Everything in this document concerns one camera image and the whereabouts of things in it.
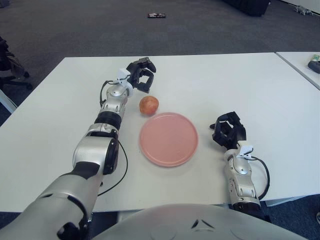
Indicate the silver robot torso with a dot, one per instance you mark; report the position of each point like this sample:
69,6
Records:
175,222

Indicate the red yellow apple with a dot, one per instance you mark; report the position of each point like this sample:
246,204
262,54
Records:
149,105

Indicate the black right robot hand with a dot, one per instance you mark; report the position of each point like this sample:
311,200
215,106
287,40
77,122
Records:
236,135

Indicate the pink round plate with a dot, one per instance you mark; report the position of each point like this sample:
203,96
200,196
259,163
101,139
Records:
168,139

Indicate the grey toy figure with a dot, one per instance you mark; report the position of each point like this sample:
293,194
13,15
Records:
303,10

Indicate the white furniture panel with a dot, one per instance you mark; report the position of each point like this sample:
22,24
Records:
7,100

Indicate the dark grey handheld controller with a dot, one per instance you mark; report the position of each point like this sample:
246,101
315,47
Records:
315,65

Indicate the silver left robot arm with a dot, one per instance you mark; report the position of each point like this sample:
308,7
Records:
90,150

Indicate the black box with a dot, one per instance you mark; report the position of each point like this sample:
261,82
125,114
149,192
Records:
247,7

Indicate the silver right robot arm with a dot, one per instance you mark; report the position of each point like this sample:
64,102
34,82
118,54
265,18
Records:
241,175

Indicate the grey shoe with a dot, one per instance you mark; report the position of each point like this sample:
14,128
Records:
318,218

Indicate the green paper item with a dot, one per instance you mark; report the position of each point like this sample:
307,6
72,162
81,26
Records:
316,57

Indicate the black office chair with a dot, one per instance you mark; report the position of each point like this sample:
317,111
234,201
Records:
10,65

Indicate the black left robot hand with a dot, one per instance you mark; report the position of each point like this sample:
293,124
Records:
137,72

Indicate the flat dark object on floor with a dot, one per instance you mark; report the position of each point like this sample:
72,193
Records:
156,15

